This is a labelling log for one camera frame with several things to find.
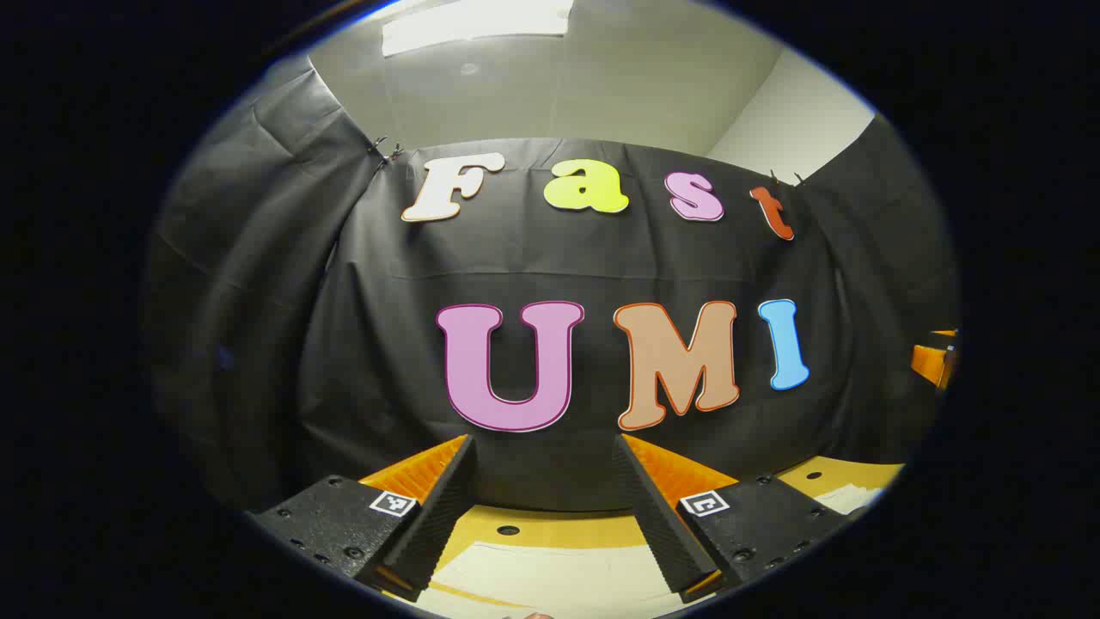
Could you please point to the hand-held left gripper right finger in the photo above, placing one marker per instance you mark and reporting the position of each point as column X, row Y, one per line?
column 657, row 524

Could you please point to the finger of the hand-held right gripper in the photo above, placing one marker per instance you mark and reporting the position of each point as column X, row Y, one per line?
column 932, row 361

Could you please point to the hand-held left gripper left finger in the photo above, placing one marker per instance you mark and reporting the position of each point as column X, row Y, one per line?
column 443, row 507

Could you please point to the black backdrop cloth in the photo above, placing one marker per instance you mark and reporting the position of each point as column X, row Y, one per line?
column 361, row 344

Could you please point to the small black clip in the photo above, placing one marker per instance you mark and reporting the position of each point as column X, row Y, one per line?
column 773, row 178
column 379, row 148

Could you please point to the ceiling light panel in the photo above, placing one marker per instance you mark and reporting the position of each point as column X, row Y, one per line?
column 473, row 21

